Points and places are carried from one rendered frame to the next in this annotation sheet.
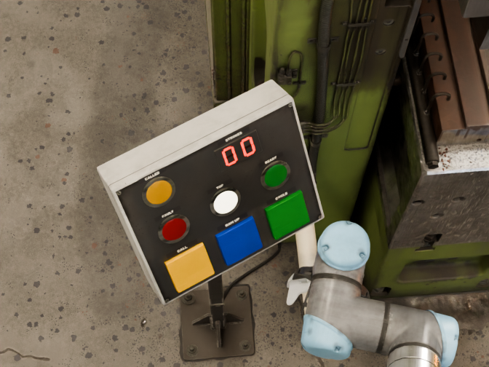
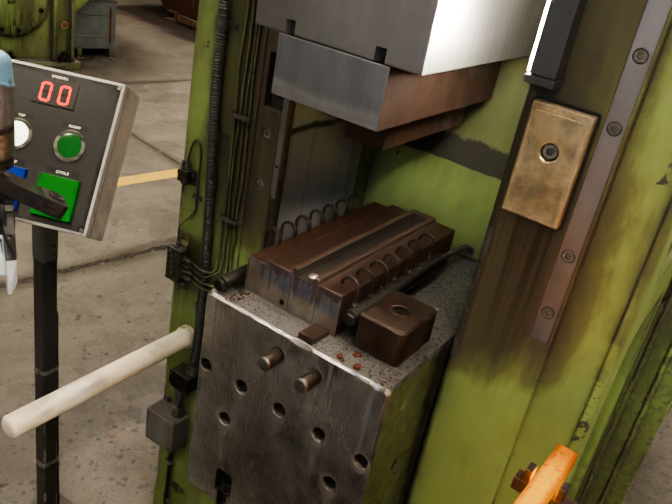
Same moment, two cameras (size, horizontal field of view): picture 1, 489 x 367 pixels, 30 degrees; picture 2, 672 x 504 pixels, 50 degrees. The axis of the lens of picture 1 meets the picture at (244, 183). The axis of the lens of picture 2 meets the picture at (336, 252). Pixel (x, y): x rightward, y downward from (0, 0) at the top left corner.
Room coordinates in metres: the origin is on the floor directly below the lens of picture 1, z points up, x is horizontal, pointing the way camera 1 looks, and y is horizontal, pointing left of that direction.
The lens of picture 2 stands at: (-0.02, -1.15, 1.57)
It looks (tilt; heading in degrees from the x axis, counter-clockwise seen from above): 26 degrees down; 36
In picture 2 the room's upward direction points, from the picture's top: 11 degrees clockwise
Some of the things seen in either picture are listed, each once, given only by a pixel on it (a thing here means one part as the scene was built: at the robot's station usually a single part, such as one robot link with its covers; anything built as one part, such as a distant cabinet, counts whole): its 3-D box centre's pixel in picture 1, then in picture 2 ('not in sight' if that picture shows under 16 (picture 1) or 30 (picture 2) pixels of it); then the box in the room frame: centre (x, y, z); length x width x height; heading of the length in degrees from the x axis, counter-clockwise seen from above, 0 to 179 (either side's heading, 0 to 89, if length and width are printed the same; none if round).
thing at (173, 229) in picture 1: (174, 229); not in sight; (0.54, 0.12, 1.09); 0.05 x 0.03 x 0.04; 96
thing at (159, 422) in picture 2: not in sight; (168, 424); (0.88, -0.11, 0.36); 0.09 x 0.07 x 0.12; 96
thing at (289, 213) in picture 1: (286, 213); (56, 198); (0.60, -0.08, 1.01); 0.07 x 0.05 x 0.07; 121
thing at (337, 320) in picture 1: (341, 320); not in sight; (0.35, -0.15, 1.23); 0.11 x 0.11 x 0.08; 79
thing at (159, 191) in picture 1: (158, 191); not in sight; (0.58, 0.14, 1.16); 0.05 x 0.03 x 0.04; 96
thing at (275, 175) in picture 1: (275, 175); (69, 145); (0.64, -0.05, 1.09); 0.05 x 0.03 x 0.04; 96
